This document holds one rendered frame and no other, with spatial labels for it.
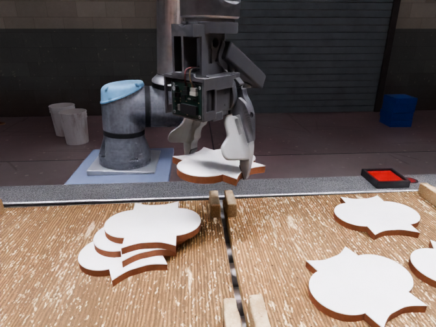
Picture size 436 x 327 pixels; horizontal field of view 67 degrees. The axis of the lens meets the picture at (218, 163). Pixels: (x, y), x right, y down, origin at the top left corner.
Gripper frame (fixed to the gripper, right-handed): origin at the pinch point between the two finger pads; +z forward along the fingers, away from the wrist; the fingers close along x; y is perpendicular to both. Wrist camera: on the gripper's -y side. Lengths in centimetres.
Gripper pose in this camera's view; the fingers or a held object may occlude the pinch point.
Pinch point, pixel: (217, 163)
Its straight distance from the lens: 50.8
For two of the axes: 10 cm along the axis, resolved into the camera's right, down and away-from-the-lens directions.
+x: 7.7, 2.5, -5.8
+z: -0.2, 9.2, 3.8
